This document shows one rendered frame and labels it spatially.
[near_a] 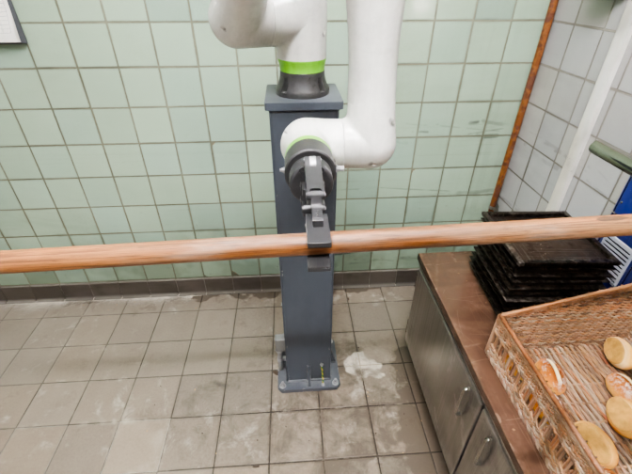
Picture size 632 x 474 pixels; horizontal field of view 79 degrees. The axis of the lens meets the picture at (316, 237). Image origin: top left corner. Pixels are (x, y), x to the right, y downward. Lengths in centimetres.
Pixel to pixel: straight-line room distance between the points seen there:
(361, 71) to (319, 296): 87
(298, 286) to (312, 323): 20
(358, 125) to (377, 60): 12
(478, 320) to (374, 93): 82
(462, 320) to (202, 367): 116
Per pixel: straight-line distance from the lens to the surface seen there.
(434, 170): 193
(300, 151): 67
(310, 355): 164
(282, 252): 49
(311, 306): 143
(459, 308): 134
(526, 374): 108
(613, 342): 136
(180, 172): 187
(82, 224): 218
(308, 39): 105
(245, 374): 184
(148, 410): 185
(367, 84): 76
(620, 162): 98
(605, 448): 111
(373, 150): 78
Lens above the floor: 147
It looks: 34 degrees down
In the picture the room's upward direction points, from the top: straight up
